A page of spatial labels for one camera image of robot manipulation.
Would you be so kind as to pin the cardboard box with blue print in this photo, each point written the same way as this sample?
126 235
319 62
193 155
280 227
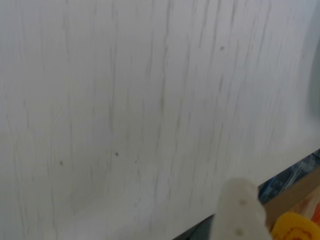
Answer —
295 182

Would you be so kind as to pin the yellow rounded toy piece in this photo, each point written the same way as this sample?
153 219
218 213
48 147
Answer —
292 227

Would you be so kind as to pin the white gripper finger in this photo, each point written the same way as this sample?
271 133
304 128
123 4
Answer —
237 215

